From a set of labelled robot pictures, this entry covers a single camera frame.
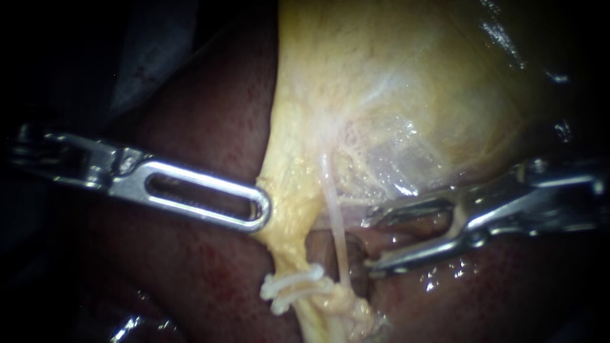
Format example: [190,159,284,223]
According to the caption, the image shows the right arm instrument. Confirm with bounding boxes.
[451,158,610,247]

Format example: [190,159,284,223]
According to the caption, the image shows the left arm instrument jaw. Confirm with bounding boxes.
[108,158,273,235]

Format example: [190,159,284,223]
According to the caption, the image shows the right arm instrument jaw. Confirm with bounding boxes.
[361,196,457,229]
[365,230,483,280]

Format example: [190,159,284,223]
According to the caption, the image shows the left arm instrument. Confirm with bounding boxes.
[9,123,154,192]

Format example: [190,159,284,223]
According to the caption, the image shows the gallbladder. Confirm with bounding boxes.
[255,0,568,241]

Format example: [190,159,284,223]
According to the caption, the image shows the white clip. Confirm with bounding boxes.
[259,263,326,301]
[270,278,336,316]

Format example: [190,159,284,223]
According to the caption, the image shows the pale fatty tissue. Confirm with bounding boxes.
[333,112,459,202]
[329,283,393,343]

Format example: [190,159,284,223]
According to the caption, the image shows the dark red liver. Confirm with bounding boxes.
[62,0,610,343]

